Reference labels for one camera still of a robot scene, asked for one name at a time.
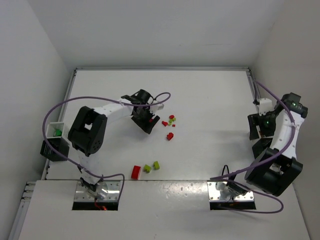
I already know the dark green 2x2 lego brick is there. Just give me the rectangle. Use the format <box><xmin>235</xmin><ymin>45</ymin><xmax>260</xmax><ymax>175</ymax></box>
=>
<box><xmin>54</xmin><ymin>129</ymin><xmax>63</xmax><ymax>137</ymax></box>

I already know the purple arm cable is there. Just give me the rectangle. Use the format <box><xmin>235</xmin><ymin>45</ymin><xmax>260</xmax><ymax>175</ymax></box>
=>
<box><xmin>41</xmin><ymin>91</ymin><xmax>172</xmax><ymax>198</ymax></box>
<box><xmin>209</xmin><ymin>79</ymin><xmax>296</xmax><ymax>214</ymax></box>

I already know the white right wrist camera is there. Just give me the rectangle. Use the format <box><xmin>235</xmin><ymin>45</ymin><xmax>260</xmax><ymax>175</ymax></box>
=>
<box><xmin>253</xmin><ymin>98</ymin><xmax>273</xmax><ymax>116</ymax></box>

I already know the black slotted bin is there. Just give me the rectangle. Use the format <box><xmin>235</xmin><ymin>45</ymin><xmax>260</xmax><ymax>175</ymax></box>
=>
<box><xmin>40</xmin><ymin>138</ymin><xmax>70</xmax><ymax>162</ymax></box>
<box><xmin>252</xmin><ymin>137</ymin><xmax>273</xmax><ymax>159</ymax></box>

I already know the black right slotted bin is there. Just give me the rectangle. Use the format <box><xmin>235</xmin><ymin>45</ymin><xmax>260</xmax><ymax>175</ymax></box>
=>
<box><xmin>252</xmin><ymin>137</ymin><xmax>273</xmax><ymax>159</ymax></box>

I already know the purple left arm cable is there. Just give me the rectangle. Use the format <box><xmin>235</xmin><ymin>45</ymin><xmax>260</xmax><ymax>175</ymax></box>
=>
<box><xmin>41</xmin><ymin>91</ymin><xmax>172</xmax><ymax>198</ymax></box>

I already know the black left slotted bin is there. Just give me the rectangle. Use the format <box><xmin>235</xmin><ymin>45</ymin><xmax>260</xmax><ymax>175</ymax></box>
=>
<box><xmin>40</xmin><ymin>138</ymin><xmax>70</xmax><ymax>162</ymax></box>

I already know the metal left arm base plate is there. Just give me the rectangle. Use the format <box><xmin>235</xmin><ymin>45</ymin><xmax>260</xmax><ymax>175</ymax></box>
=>
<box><xmin>74</xmin><ymin>180</ymin><xmax>123</xmax><ymax>202</ymax></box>

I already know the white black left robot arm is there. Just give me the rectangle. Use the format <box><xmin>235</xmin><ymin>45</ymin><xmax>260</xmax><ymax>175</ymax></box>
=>
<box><xmin>68</xmin><ymin>89</ymin><xmax>164</xmax><ymax>199</ymax></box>

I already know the small red sloped lego brick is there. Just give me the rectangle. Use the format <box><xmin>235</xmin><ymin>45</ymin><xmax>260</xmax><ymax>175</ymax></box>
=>
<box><xmin>161</xmin><ymin>121</ymin><xmax>169</xmax><ymax>126</ymax></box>

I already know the small lime lego brick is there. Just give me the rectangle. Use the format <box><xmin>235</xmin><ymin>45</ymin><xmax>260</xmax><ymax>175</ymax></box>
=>
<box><xmin>168</xmin><ymin>117</ymin><xmax>176</xmax><ymax>126</ymax></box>

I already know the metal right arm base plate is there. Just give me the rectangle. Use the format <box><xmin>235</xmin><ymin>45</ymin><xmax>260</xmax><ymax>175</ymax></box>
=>
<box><xmin>207</xmin><ymin>181</ymin><xmax>254</xmax><ymax>202</ymax></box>

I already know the white left slotted bin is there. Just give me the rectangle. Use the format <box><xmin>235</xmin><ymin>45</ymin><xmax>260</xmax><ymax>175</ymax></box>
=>
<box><xmin>45</xmin><ymin>122</ymin><xmax>69</xmax><ymax>140</ymax></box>

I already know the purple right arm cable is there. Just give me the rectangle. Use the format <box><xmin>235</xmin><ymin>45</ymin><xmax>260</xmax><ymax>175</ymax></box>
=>
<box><xmin>209</xmin><ymin>79</ymin><xmax>296</xmax><ymax>214</ymax></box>

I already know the red curved lego brick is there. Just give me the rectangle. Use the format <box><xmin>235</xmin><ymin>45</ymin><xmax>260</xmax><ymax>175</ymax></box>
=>
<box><xmin>131</xmin><ymin>165</ymin><xmax>142</xmax><ymax>180</ymax></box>

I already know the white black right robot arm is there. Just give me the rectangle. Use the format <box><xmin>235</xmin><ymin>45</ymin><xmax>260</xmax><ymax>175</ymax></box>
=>
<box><xmin>244</xmin><ymin>92</ymin><xmax>308</xmax><ymax>197</ymax></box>

